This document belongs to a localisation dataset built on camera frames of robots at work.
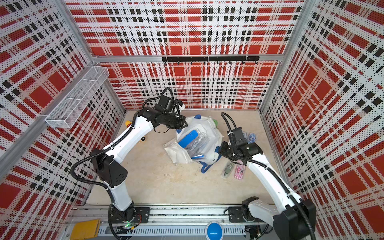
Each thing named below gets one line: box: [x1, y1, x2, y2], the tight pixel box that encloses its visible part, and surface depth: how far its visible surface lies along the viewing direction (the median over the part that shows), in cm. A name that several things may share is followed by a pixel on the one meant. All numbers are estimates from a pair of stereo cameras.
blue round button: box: [205, 220, 224, 240], surface depth 69 cm
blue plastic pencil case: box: [178, 129, 199, 149], surface depth 100 cm
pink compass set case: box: [234, 160, 246, 180], surface depth 88 cm
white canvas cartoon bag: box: [164, 114, 223, 174], surface depth 91 cm
